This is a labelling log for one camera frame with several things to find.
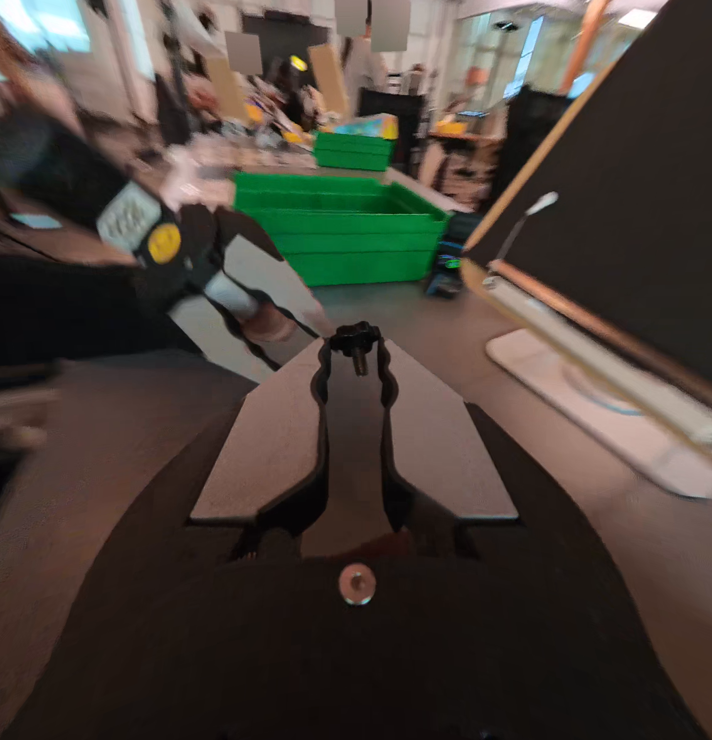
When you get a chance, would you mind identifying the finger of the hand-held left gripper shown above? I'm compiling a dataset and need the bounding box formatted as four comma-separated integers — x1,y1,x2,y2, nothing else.
168,272,283,385
222,238,337,340

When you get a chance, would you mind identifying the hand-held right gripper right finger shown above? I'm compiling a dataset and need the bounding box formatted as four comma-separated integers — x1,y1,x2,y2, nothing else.
378,337,519,533

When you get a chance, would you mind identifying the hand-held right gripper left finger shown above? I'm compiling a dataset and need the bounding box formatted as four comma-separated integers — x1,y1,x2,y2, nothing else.
191,337,333,537

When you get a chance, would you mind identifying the black knob screw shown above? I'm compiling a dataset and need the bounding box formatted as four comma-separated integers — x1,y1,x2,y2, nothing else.
331,322,384,378

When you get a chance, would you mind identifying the person's left forearm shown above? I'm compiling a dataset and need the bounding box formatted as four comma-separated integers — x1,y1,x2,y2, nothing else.
0,254,200,371

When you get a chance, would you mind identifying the black device with green display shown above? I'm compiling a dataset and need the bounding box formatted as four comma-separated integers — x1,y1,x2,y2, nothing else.
425,243,468,299

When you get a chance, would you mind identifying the colourful box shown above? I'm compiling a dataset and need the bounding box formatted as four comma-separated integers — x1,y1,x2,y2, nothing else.
333,114,401,141

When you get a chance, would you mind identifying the beige board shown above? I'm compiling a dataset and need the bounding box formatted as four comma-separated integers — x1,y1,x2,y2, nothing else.
208,58,251,125
306,45,352,118

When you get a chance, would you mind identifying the silver clamp bar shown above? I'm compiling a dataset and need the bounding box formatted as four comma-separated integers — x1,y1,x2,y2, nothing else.
482,263,712,449

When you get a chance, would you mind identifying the black cabinet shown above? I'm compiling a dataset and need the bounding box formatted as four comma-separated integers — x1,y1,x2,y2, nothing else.
503,84,572,194

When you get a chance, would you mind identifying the black board with wooden edge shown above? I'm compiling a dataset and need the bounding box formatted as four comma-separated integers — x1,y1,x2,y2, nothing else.
461,0,712,417

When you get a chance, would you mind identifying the wire clip with white tip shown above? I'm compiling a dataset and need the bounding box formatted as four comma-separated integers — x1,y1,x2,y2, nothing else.
496,192,560,274

